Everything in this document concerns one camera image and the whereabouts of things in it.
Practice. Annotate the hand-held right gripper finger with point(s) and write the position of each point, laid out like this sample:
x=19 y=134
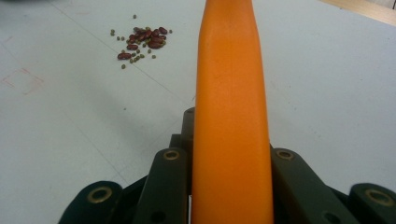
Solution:
x=188 y=127

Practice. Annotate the orange brush with grey bristles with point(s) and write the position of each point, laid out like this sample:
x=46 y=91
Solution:
x=232 y=124

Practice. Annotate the pile of red kidney beans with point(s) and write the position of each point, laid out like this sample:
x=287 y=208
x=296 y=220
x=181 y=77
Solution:
x=154 y=43

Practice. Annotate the wooden edge strip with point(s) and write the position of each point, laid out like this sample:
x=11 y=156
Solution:
x=373 y=11

